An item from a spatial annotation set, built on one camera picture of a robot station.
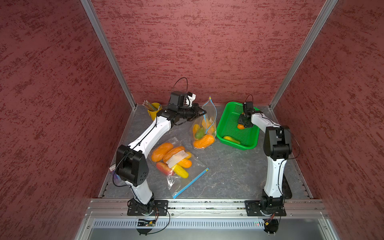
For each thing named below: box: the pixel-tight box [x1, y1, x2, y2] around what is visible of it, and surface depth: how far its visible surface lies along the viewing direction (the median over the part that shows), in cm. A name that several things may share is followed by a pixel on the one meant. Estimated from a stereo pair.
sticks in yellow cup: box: [142, 100, 157, 112], surface depth 102 cm
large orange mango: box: [163, 146, 186, 163], surface depth 89 cm
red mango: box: [156, 162, 175, 176], surface depth 84 cm
